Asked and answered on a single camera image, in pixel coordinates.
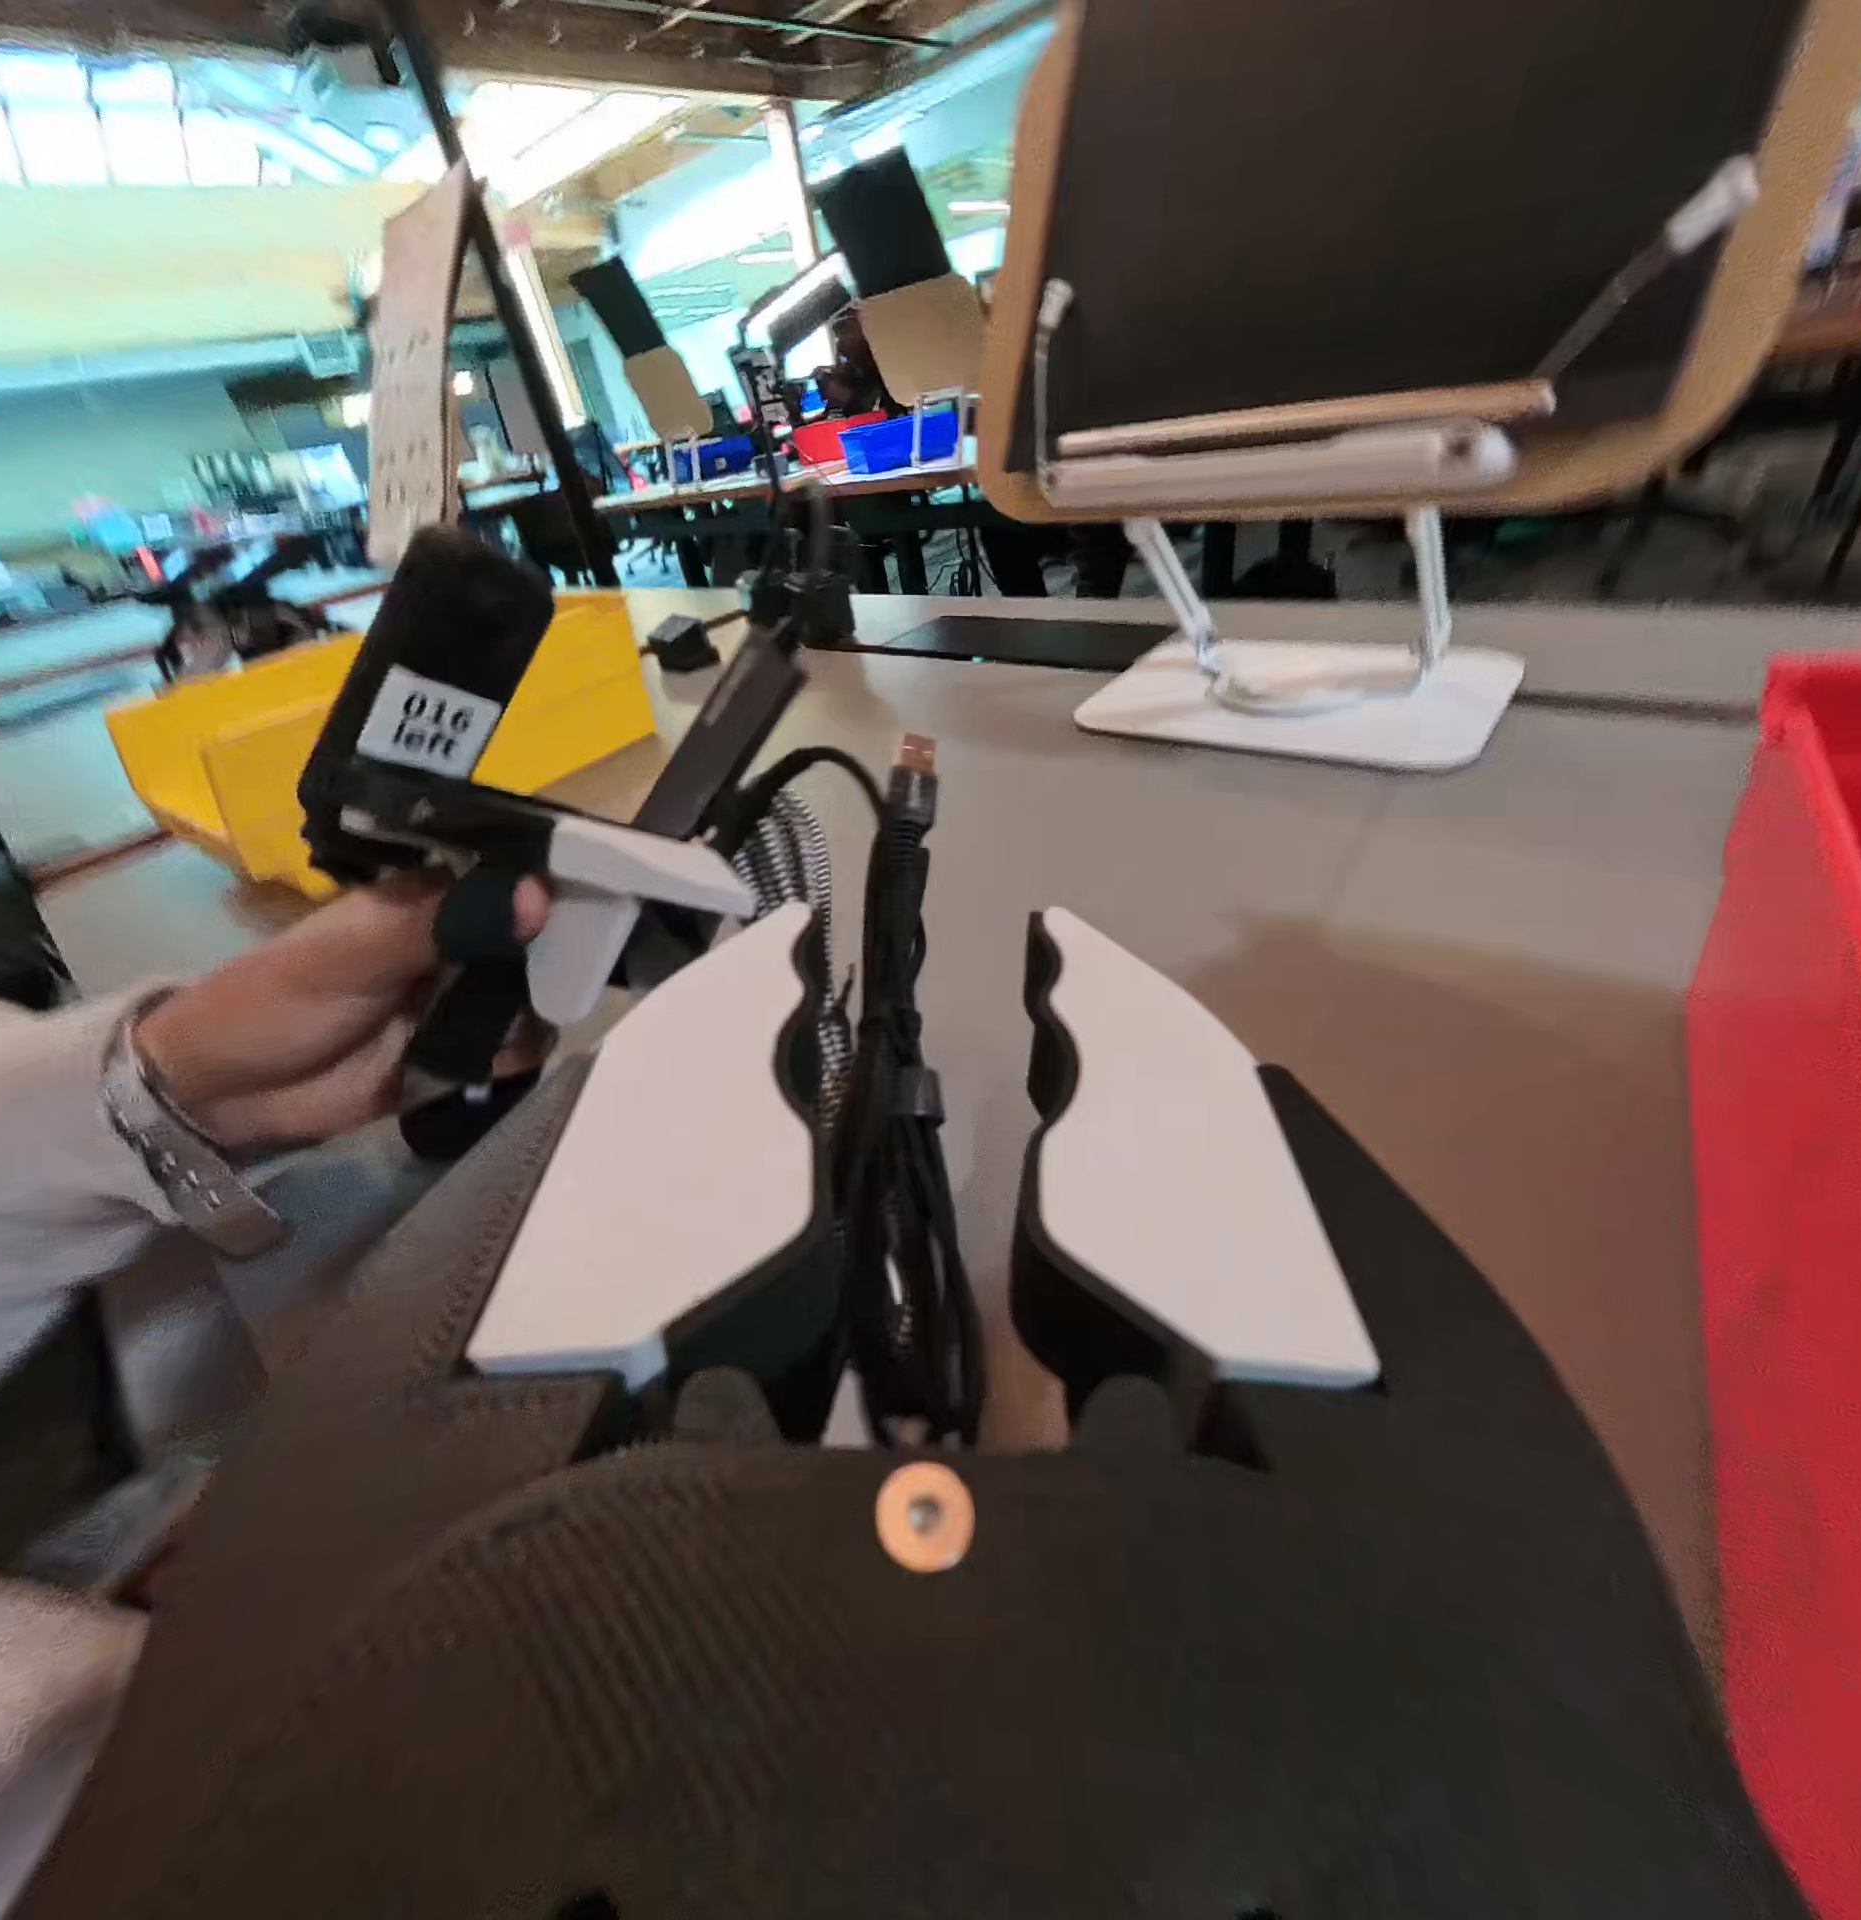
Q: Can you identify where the grey usb hub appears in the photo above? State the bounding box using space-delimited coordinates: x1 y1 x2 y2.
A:
630 626 813 843

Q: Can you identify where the person's left hand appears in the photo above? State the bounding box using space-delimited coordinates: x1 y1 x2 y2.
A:
127 875 554 1147

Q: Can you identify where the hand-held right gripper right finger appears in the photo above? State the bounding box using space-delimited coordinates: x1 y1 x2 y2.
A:
1011 905 1386 1389

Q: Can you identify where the person's left forearm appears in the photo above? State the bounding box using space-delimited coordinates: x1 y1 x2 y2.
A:
0 991 187 1405

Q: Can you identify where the black braided hdmi cable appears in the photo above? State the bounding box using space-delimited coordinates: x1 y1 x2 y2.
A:
825 729 991 1448

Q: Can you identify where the printed sheet stand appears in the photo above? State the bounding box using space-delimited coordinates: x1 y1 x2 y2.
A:
362 158 488 568

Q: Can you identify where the black post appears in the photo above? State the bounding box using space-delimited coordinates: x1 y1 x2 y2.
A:
374 0 623 590

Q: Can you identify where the red storage bin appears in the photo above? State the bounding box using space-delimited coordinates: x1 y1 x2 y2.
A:
1684 652 1861 1920

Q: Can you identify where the black angled usb-c cable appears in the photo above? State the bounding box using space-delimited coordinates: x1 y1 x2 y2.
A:
713 745 889 857

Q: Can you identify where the white black braided cable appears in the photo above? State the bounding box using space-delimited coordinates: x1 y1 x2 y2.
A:
727 787 857 1142

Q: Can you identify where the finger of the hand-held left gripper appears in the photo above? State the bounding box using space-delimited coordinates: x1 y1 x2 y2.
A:
547 813 759 921

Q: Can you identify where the grey watch strap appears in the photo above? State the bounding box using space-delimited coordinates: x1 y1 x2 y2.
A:
98 991 287 1258

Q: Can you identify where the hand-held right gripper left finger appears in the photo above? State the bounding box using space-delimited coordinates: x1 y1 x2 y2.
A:
464 901 842 1397

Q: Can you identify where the black hub cable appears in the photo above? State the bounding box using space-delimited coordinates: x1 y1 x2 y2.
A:
751 465 842 662

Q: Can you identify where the black board stand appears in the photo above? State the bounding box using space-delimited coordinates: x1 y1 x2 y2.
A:
813 146 991 407
570 254 717 440

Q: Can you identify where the white base document stand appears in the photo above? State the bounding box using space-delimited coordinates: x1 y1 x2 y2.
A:
977 0 1861 775

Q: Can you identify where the yellow storage bin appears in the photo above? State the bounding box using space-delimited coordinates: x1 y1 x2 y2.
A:
103 589 659 903

